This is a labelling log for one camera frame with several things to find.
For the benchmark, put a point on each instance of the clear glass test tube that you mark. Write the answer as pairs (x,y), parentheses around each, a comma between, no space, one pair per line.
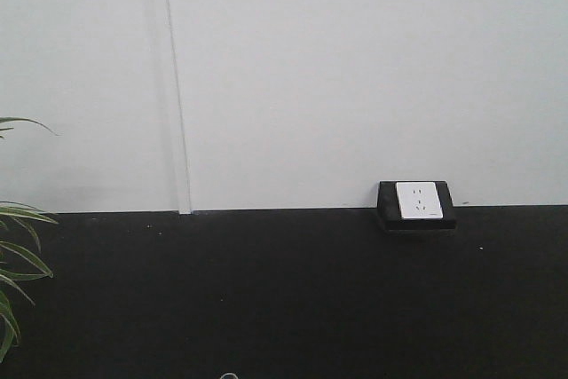
(229,375)

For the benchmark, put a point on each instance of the black socket mounting box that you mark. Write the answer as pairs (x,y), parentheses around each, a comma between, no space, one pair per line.
(391,220)

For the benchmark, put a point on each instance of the green potted plant leaves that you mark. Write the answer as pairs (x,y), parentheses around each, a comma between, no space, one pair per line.
(22,215)

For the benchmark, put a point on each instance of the white wall power socket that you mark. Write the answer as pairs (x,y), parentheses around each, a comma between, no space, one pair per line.
(418,200)

